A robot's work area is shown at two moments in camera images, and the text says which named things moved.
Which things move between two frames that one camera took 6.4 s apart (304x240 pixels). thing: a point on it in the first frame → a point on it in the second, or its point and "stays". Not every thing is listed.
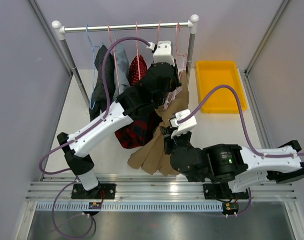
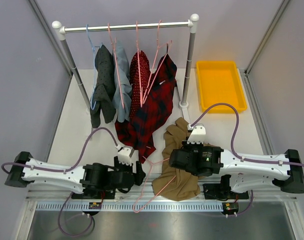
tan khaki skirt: (152, 158) → (174, 183)
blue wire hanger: (92, 100) stays
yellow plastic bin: (212, 74) stays
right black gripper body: (172, 143) → (188, 147)
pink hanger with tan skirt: (174, 96) → (145, 183)
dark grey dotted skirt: (98, 101) stays
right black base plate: (222, 191) stays
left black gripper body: (173, 82) → (121, 167)
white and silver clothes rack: (58, 26) stays
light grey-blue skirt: (121, 73) stays
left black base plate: (106, 191) stays
